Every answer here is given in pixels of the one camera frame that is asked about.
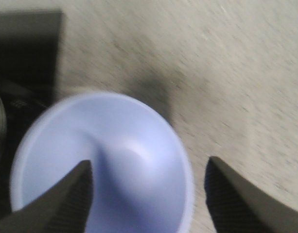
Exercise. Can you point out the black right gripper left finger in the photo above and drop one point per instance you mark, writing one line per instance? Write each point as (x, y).
(64, 208)

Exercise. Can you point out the blue ceramic bowl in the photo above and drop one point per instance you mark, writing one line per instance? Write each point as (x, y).
(142, 178)

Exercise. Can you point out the black glass gas stove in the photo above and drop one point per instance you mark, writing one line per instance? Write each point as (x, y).
(29, 42)

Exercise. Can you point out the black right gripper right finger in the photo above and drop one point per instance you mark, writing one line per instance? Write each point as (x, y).
(236, 205)

